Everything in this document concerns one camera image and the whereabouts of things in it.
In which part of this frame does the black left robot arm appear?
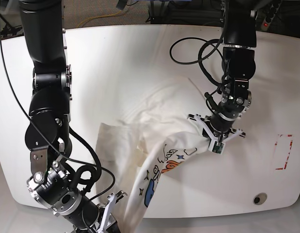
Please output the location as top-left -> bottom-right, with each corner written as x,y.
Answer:
189,0 -> 256,154

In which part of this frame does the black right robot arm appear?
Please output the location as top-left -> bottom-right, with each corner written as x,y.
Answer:
19,0 -> 124,233

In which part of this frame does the red tape rectangle marking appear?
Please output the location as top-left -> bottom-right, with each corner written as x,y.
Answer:
272,134 -> 294,170

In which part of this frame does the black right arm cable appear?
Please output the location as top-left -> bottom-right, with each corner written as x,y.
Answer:
0,0 -> 116,207

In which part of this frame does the white printed T-shirt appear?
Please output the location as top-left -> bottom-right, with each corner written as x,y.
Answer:
94,77 -> 215,233

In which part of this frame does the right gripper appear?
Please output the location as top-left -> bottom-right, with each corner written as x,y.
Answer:
91,190 -> 127,233

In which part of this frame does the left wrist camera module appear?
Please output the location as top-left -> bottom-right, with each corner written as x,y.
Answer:
208,140 -> 225,154

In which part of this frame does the black power strip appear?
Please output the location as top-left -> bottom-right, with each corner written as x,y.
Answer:
260,0 -> 282,32

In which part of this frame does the yellow cable on floor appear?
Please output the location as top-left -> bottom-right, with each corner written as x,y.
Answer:
77,6 -> 124,28

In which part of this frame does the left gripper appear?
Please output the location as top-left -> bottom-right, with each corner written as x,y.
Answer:
188,113 -> 246,144

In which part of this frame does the right table cable grommet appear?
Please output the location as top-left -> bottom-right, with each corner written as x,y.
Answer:
253,193 -> 268,205

